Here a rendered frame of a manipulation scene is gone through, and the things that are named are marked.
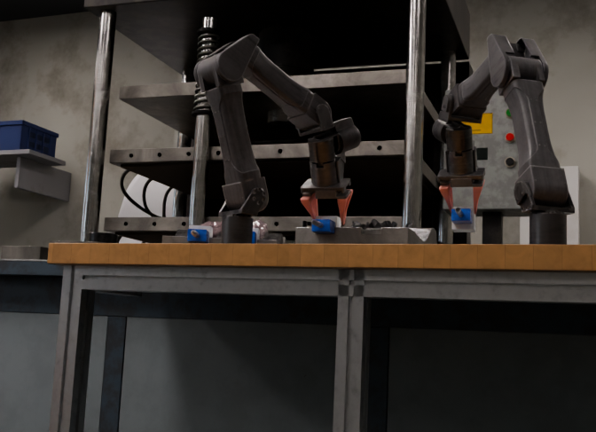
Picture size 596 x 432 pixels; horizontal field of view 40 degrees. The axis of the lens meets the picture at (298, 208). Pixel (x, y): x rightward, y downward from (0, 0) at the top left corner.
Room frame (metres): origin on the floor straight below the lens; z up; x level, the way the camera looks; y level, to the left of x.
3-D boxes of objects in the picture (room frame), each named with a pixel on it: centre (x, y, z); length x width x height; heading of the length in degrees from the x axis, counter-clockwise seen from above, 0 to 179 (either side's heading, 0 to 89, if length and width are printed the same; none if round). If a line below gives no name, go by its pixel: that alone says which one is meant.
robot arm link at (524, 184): (1.44, -0.43, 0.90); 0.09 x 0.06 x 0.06; 102
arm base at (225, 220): (1.65, 0.12, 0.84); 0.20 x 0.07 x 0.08; 69
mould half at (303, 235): (2.07, -0.20, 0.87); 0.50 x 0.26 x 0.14; 161
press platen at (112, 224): (3.14, 0.06, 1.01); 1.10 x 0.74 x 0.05; 71
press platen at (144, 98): (3.15, 0.05, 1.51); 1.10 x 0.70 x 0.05; 71
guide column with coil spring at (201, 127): (2.83, 0.35, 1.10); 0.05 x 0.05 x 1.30
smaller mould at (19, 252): (2.41, 0.75, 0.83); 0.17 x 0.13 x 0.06; 161
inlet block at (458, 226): (1.85, -0.37, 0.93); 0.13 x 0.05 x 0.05; 161
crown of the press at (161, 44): (3.10, 0.07, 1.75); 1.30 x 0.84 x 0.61; 71
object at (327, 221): (1.84, -0.06, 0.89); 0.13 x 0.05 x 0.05; 161
